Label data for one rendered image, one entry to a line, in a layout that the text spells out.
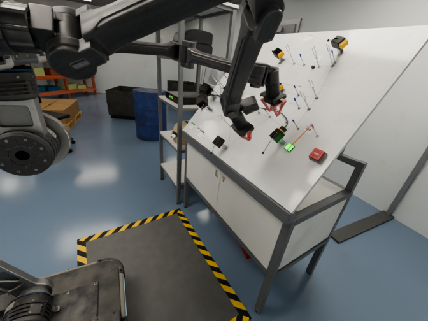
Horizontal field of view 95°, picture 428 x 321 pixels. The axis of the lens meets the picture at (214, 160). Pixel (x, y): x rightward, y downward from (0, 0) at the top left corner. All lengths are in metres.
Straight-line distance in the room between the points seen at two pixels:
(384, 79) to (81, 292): 1.83
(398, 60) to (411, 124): 1.74
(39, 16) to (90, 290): 1.26
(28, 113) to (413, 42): 1.50
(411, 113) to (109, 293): 3.08
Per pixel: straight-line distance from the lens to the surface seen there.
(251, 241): 1.32
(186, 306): 1.60
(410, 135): 2.96
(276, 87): 0.88
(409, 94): 2.99
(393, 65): 1.26
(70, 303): 1.45
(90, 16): 0.48
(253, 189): 1.07
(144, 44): 1.01
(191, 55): 0.99
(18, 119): 0.81
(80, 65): 0.48
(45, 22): 0.49
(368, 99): 1.15
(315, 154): 0.99
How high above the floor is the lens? 1.43
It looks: 27 degrees down
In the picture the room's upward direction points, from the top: 6 degrees clockwise
